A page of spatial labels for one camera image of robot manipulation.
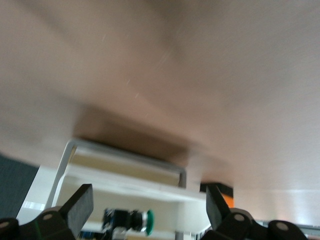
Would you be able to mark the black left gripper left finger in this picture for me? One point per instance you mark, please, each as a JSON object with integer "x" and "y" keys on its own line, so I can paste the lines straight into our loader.
{"x": 75, "y": 212}

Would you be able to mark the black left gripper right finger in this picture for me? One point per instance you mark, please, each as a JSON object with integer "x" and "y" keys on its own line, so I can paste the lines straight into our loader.
{"x": 217, "y": 212}

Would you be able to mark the green mushroom push button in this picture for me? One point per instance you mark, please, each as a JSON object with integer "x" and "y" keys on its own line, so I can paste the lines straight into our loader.
{"x": 130, "y": 218}

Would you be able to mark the white drawer cabinet shell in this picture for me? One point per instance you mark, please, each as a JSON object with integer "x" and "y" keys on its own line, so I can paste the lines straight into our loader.
{"x": 37, "y": 190}

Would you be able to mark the orange box with hole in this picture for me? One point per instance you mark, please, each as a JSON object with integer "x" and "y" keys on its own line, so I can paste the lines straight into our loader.
{"x": 228, "y": 200}

